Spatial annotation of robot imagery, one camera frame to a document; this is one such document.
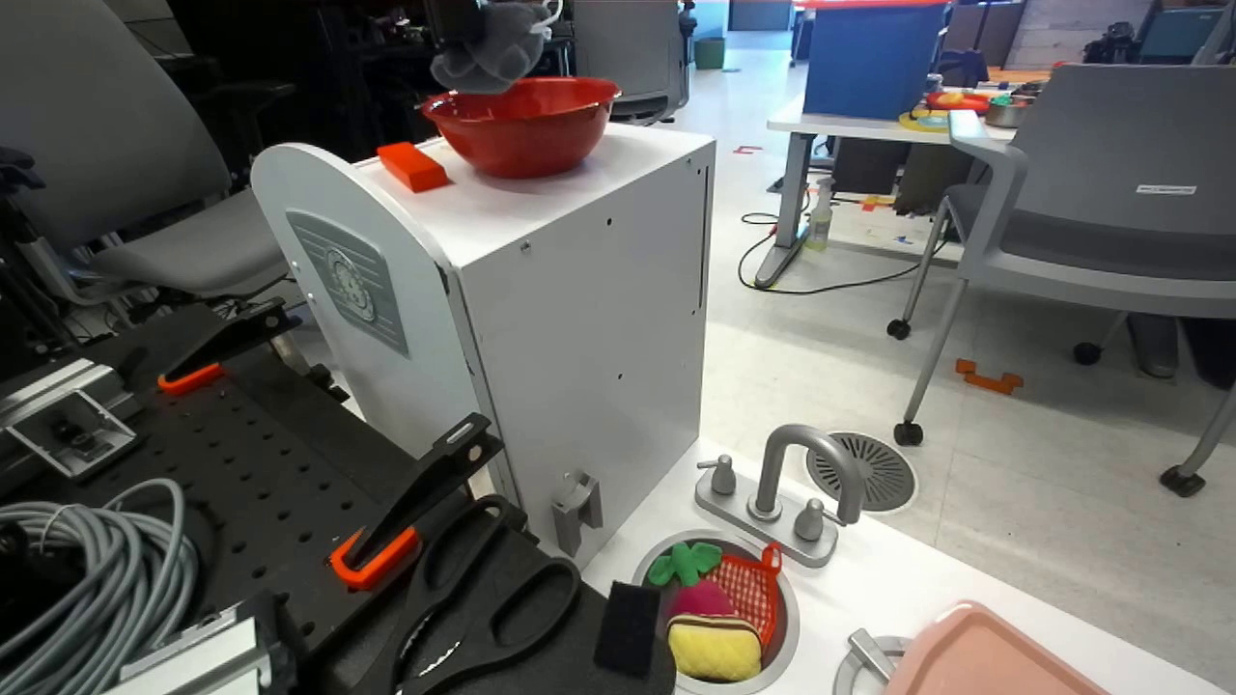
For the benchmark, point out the round floor drain cover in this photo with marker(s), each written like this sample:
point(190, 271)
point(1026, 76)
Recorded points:
point(885, 475)

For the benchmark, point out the blue bin with orange lid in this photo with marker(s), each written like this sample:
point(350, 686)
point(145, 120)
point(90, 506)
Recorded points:
point(869, 54)

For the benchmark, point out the orange floor tape marker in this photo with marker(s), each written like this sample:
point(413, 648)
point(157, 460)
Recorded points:
point(994, 382)

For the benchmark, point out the toy strawberry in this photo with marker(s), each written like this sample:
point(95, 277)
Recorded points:
point(746, 588)

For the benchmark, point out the orange rectangular block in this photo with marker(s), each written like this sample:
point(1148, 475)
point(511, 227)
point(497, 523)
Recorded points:
point(409, 169)

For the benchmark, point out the yellow toy sponge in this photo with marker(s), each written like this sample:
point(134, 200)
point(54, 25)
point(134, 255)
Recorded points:
point(716, 649)

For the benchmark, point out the white toy kitchen cabinet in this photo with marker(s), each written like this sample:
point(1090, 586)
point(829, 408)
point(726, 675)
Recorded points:
point(564, 309)

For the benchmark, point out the grey office chair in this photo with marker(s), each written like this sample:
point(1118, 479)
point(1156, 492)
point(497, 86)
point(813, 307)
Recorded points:
point(1113, 189)

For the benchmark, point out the green toy leaf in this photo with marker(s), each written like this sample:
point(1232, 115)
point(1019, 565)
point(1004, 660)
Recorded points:
point(683, 565)

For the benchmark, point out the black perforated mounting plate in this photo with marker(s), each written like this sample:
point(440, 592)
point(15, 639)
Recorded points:
point(279, 473)

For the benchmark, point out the red plastic bowl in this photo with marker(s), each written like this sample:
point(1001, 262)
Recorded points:
point(533, 129)

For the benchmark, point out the aluminium extrusion bracket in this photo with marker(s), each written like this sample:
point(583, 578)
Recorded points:
point(70, 417)

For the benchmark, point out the grey padded chair left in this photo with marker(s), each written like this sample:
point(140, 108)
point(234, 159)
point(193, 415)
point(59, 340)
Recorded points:
point(126, 178)

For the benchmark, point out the black sponge block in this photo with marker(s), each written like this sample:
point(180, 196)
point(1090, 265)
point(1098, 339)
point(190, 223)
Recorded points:
point(627, 632)

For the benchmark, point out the white desk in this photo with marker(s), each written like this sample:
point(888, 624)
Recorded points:
point(803, 129)

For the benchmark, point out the pink plastic tray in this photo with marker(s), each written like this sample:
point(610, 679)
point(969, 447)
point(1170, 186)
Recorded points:
point(974, 649)

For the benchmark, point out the grey toy faucet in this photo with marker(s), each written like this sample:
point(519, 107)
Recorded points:
point(771, 511)

